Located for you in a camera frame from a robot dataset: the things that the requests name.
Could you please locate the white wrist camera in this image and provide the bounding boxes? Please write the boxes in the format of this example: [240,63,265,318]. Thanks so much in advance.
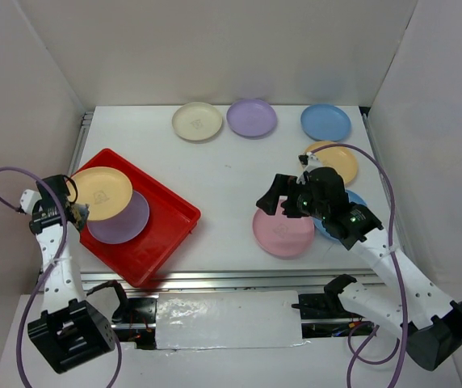
[19,189,41,215]
[298,152,324,171]

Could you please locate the cream plate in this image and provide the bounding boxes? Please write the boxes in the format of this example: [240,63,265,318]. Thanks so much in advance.
[172,102,224,142]

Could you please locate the aluminium front rail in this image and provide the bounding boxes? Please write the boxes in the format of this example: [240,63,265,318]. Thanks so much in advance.
[81,269,381,292]

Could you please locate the blue plate in front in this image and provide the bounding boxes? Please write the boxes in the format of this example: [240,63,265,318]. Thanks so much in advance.
[313,190,367,243]

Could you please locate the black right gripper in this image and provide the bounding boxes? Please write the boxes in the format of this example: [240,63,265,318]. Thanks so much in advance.
[256,172,328,220]

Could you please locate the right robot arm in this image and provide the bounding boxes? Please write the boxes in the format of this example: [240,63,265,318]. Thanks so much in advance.
[256,167,462,371]

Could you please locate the blue plate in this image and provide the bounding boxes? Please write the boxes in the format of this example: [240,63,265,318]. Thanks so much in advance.
[313,190,367,243]
[300,104,352,141]

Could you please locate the blue plate at back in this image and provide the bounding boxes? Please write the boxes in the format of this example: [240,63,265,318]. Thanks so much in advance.
[300,104,352,141]

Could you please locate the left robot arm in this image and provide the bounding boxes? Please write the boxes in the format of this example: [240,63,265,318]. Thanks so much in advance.
[27,175,116,373]

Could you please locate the pink plate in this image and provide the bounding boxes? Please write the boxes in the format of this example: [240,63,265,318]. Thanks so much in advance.
[252,200,315,258]

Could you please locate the orange plate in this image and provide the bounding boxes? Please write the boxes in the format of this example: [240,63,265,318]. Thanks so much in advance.
[304,141,359,185]
[66,167,133,221]

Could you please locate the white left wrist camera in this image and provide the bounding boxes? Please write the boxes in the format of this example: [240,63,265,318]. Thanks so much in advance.
[19,189,41,215]

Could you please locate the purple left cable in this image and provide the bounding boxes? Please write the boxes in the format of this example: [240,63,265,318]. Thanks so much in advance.
[0,167,123,388]

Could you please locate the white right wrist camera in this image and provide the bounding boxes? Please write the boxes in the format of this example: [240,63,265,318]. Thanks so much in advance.
[298,152,324,171]

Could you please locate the purple plate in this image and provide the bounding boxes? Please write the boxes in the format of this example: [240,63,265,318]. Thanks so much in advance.
[226,99,278,137]
[87,191,150,245]

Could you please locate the white foil-edged panel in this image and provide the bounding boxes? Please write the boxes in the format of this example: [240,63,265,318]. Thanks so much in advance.
[155,291,304,350]

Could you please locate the red plastic bin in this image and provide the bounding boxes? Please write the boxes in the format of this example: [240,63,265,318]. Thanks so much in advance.
[71,149,200,286]

